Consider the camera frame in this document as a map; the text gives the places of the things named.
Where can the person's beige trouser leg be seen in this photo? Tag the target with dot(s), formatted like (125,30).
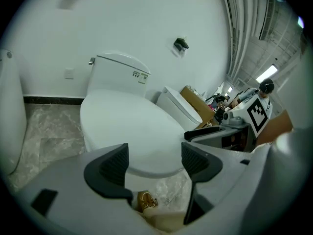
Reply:
(166,220)

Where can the long ceiling light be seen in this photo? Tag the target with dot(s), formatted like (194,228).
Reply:
(267,73)

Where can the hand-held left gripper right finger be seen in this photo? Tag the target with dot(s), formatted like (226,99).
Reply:
(210,170)

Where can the person's tan shoe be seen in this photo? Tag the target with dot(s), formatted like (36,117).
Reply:
(146,201)

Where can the small black tissue holder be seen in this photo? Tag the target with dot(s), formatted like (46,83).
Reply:
(180,43)

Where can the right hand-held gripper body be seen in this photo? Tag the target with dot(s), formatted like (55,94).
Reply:
(256,114)

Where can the bright ceiling light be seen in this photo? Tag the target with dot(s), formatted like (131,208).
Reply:
(300,22)

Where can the white egg-shaped toilet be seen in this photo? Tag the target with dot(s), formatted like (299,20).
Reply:
(11,111)

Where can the white ceiling air vent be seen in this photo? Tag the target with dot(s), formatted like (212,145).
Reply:
(267,16)

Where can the brown cardboard panel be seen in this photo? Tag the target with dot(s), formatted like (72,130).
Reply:
(276,128)

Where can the small distant ceiling light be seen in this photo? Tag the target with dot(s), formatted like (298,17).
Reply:
(230,89)

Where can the bundle of white ceiling pipes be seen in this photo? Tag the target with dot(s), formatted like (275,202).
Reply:
(238,21)

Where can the white wall outlet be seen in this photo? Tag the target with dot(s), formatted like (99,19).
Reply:
(69,73)

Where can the small white toilet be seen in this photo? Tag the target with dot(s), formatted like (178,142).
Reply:
(176,106)

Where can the brown cardboard box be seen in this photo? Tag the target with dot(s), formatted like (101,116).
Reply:
(198,104)

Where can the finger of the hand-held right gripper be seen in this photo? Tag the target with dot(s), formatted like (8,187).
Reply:
(203,132)

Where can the white toilet with tank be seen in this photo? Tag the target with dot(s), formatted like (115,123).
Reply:
(115,75)

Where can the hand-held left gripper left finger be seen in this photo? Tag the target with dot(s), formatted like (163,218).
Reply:
(97,177)

